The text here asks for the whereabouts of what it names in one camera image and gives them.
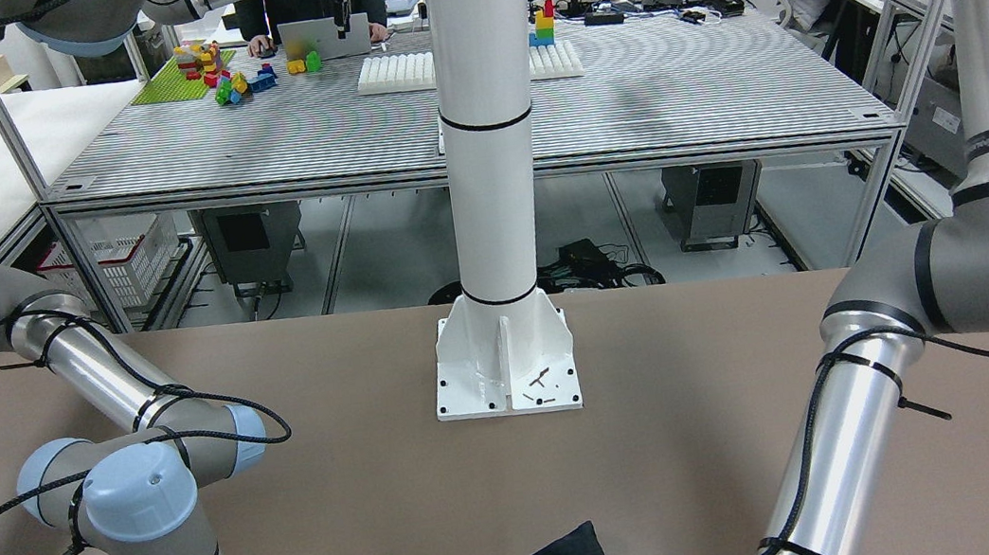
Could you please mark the white plastic basket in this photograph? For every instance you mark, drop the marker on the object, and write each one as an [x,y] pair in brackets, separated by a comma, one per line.
[132,252]

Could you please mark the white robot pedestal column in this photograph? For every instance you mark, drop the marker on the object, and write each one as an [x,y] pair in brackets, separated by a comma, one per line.
[504,349]

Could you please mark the green building block plate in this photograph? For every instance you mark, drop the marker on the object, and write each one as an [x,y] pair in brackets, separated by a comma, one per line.
[174,83]

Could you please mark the silver laptop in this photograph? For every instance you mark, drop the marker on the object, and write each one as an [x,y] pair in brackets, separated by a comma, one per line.
[301,38]

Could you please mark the colourful block tower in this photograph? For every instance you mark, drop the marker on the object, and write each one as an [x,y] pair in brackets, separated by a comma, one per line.
[543,32]

